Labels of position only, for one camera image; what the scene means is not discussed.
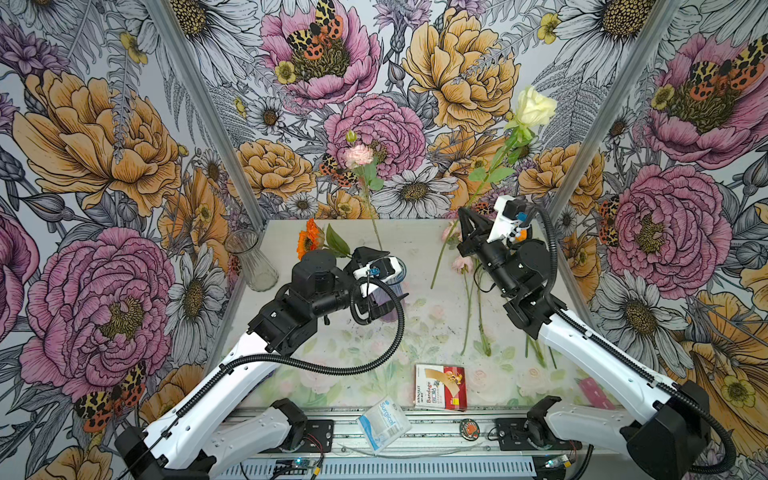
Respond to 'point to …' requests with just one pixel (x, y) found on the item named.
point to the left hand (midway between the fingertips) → (391, 279)
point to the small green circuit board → (301, 462)
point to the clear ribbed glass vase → (255, 266)
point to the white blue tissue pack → (383, 423)
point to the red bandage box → (440, 386)
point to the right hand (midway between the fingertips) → (456, 217)
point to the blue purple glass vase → (394, 286)
